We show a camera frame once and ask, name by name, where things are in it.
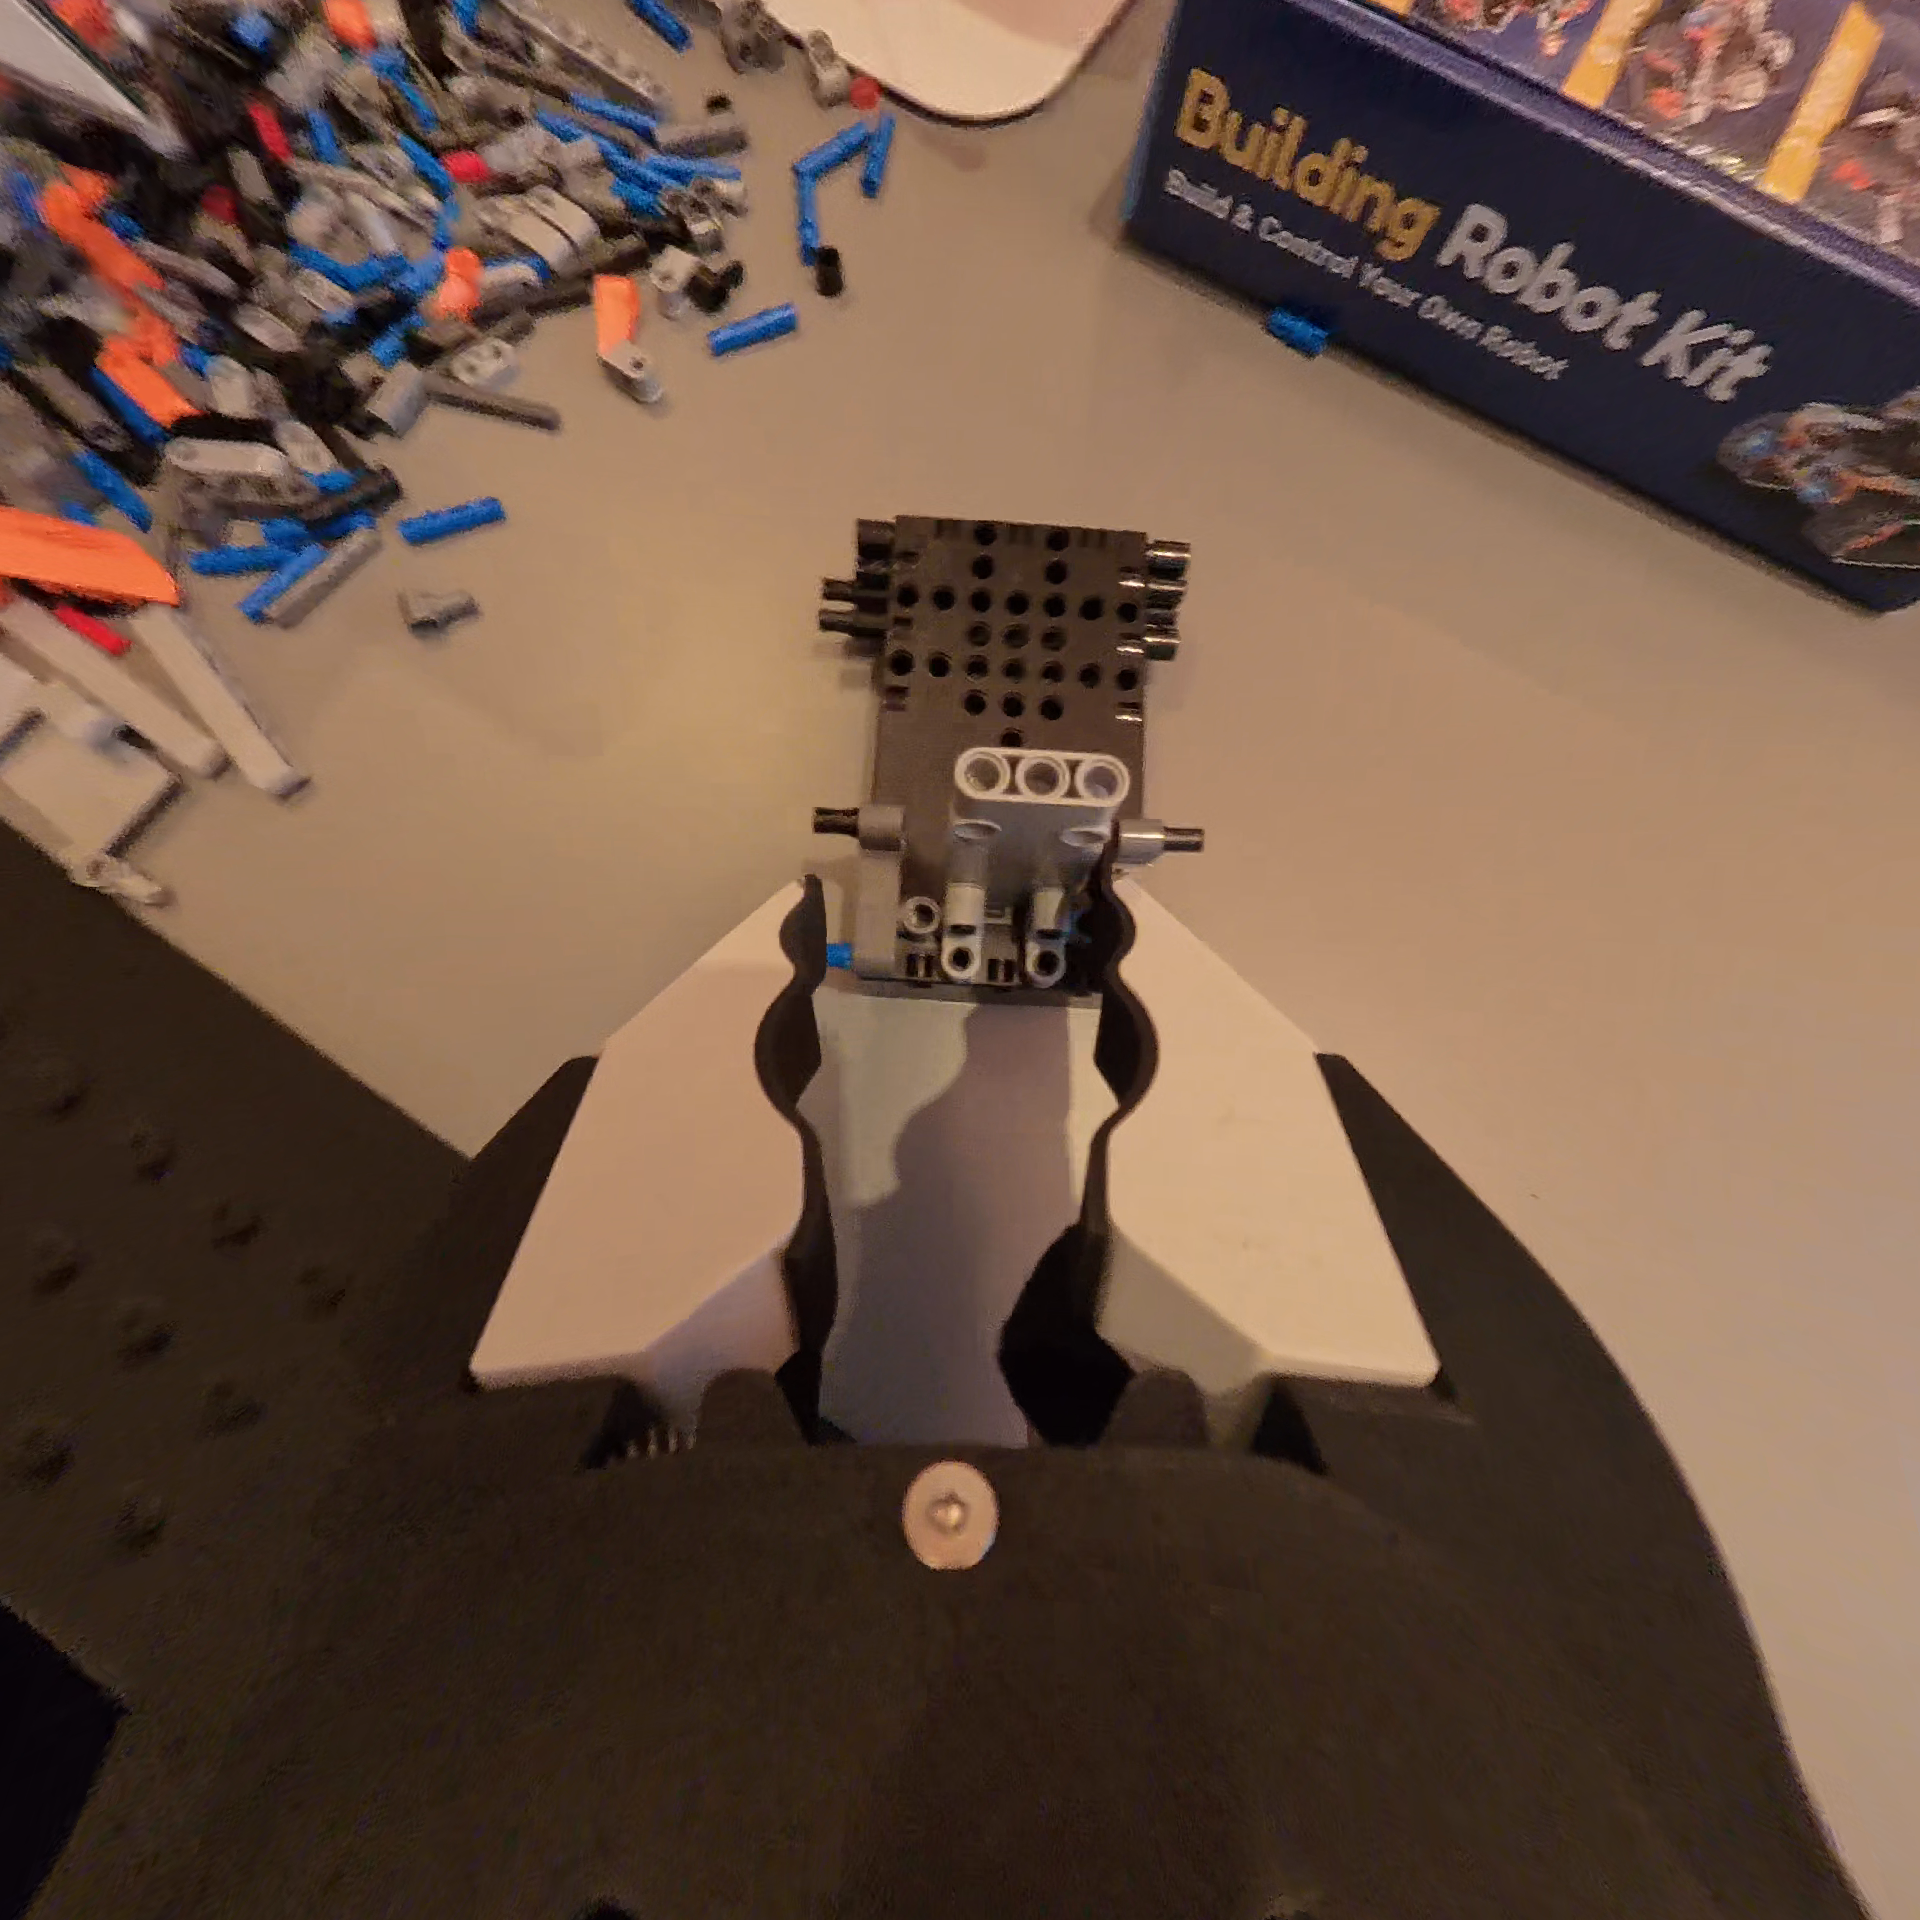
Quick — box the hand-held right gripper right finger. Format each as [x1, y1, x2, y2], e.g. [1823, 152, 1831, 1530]
[996, 879, 1443, 1450]

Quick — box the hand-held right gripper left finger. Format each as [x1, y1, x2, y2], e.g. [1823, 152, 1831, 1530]
[467, 879, 837, 1444]

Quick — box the dark grey short beam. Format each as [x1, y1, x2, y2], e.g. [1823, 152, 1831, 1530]
[851, 803, 913, 979]

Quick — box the grey frame piece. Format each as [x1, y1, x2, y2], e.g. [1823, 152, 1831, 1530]
[895, 746, 1131, 987]

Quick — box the black perforated motor block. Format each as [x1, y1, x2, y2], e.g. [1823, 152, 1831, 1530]
[815, 512, 1206, 997]

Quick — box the pile of small building pieces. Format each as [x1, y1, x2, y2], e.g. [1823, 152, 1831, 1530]
[0, 0, 902, 636]

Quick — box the long light grey beam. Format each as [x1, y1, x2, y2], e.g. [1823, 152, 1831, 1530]
[0, 598, 228, 779]
[127, 608, 311, 800]

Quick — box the large grey panel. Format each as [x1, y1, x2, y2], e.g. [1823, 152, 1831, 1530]
[0, 704, 186, 879]

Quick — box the orange curved panel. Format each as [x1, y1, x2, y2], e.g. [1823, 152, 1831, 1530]
[0, 508, 183, 608]

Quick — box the blue robot kit box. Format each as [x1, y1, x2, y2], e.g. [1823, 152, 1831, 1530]
[1120, 0, 1920, 613]

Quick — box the white book stand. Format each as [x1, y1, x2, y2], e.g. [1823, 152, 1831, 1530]
[755, 0, 1135, 122]

